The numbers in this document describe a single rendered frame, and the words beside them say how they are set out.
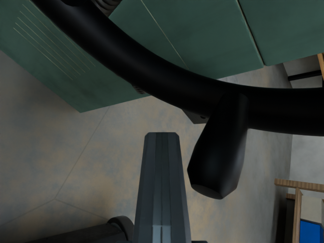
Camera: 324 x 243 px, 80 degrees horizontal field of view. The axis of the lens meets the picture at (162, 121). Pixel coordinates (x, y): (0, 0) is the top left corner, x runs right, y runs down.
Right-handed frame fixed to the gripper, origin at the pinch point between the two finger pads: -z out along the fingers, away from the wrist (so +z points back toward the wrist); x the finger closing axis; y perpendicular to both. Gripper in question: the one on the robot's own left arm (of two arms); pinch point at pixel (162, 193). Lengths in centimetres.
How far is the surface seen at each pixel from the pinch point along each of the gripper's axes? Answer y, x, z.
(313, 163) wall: -220, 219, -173
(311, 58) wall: -106, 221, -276
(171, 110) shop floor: -64, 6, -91
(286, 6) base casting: 3.7, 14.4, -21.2
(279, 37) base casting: 0.0, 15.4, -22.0
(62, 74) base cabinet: -19, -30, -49
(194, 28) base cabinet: -0.1, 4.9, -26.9
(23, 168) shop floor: -47, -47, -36
